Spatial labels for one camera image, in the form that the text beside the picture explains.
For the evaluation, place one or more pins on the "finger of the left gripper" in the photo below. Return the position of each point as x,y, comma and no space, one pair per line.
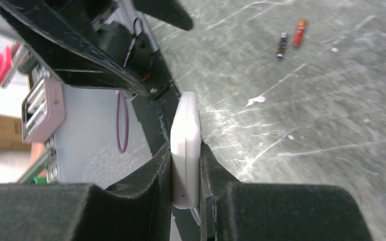
169,11

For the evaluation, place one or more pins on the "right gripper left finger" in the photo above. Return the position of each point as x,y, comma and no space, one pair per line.
138,207

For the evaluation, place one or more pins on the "red AAA battery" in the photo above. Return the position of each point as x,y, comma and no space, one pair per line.
298,37

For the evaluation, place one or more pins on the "white remote control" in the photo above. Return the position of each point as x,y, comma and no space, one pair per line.
185,147

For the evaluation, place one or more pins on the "cardboard box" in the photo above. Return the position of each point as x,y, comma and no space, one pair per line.
11,134

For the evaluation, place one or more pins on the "black AAA battery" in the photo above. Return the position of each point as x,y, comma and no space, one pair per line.
281,45

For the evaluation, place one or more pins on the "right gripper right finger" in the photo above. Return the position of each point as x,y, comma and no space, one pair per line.
233,210

